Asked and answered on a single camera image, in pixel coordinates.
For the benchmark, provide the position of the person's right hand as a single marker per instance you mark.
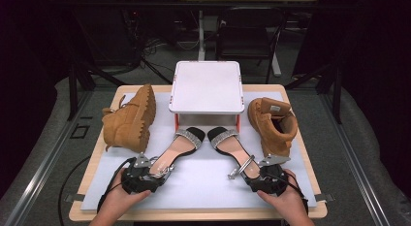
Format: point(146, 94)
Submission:
point(287, 201)

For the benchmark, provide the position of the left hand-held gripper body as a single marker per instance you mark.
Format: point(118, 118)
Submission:
point(135, 182)

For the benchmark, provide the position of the black folding chair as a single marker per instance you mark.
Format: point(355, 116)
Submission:
point(242, 41)

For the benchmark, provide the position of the person's left hand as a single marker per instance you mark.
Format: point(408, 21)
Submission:
point(119, 200)

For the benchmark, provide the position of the white shoe rack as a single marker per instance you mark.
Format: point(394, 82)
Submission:
point(206, 87)

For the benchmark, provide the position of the aluminium frame rail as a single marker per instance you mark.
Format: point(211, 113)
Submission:
point(23, 203)
point(368, 190)

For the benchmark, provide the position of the grey tape strip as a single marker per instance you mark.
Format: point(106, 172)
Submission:
point(324, 197)
point(75, 198)

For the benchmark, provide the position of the black metal stand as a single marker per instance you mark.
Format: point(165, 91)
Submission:
point(72, 90)
point(337, 96)

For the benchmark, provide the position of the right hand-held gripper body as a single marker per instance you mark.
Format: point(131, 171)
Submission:
point(271, 184)

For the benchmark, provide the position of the tan suede boot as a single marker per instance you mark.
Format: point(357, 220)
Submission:
point(268, 135)
point(129, 122)

